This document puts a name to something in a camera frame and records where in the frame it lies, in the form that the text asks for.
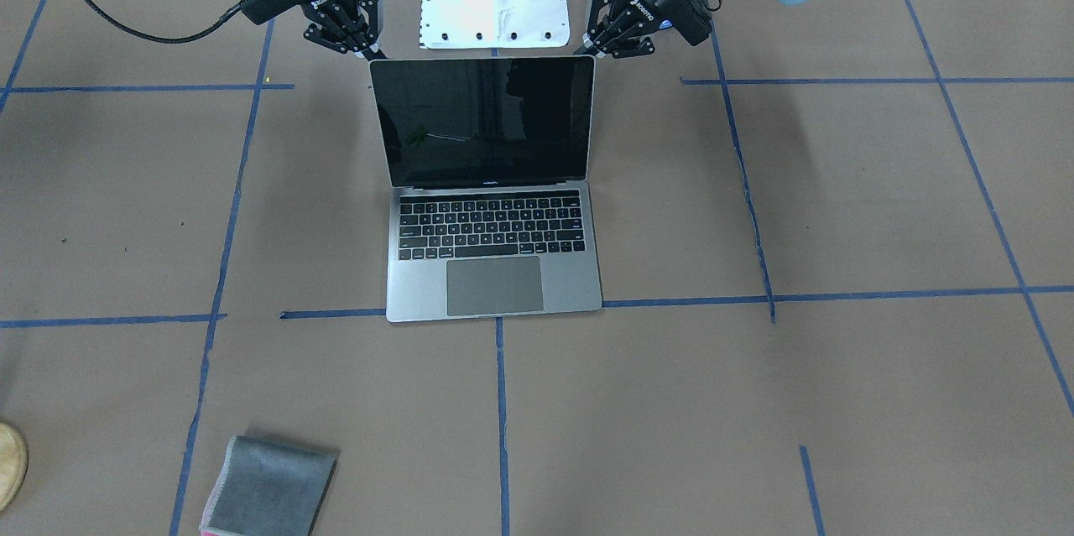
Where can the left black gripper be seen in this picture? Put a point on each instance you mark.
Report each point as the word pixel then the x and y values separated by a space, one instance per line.
pixel 669 2

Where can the silver laptop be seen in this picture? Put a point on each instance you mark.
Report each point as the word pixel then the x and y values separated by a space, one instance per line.
pixel 488 160

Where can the folded grey cloth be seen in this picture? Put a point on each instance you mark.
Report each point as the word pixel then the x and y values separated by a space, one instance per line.
pixel 267 488

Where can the wooden mug tree stand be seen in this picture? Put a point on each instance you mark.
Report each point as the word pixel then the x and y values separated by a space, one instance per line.
pixel 14 463

